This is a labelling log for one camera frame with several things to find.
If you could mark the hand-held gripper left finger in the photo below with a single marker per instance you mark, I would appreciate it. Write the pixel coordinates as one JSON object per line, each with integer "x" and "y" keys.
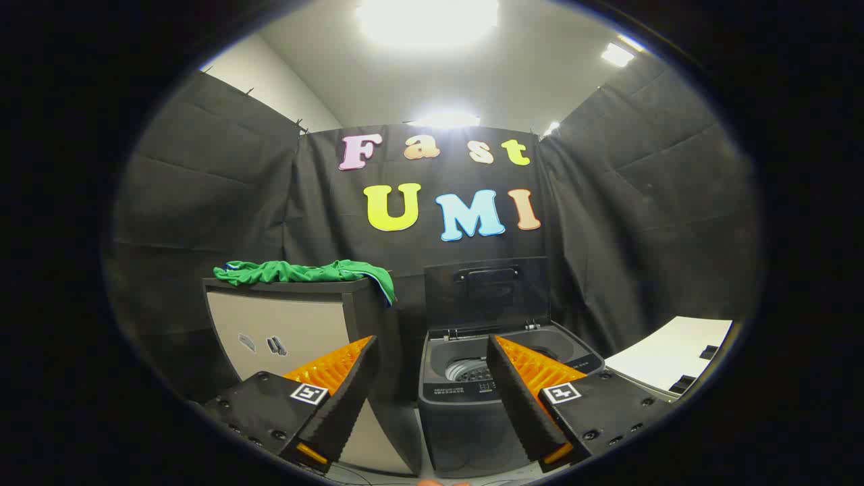
{"x": 351, "y": 385}

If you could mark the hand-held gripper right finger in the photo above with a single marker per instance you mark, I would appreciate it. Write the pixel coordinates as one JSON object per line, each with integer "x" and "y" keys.
{"x": 516, "y": 391}

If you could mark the dark grey washing machine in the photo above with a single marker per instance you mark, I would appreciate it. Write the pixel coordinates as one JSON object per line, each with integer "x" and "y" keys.
{"x": 459, "y": 418}

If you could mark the green polo shirt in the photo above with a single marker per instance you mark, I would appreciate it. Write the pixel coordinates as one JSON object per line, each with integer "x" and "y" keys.
{"x": 304, "y": 273}

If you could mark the grey cabinet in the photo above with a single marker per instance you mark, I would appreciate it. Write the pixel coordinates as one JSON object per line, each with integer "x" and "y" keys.
{"x": 297, "y": 324}

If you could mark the black backdrop cloth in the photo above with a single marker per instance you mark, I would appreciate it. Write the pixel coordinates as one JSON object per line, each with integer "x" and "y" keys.
{"x": 607, "y": 223}

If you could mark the small ceiling light panel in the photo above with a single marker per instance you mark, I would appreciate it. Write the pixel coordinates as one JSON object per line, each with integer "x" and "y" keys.
{"x": 617, "y": 54}

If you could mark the large ceiling light panel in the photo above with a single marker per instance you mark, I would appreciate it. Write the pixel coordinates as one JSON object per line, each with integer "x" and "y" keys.
{"x": 425, "y": 20}

